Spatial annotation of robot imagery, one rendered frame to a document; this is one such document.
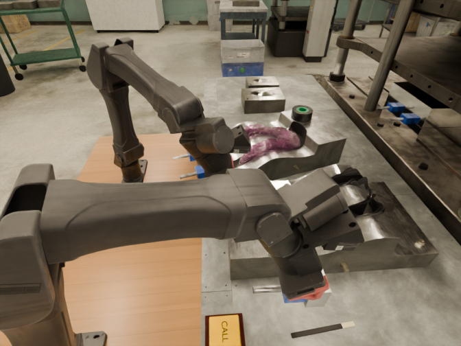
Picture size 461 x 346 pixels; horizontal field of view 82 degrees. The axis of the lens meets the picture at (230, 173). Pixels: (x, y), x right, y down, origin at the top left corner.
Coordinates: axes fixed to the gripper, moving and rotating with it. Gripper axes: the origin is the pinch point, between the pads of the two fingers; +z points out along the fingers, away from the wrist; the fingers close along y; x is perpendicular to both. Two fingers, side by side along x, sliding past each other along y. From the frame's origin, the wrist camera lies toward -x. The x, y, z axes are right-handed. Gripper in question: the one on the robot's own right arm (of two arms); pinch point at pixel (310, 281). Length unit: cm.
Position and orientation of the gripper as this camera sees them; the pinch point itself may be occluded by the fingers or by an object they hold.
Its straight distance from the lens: 53.8
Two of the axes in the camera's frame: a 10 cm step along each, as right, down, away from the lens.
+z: 4.6, 6.7, 5.8
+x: -8.8, 4.0, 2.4
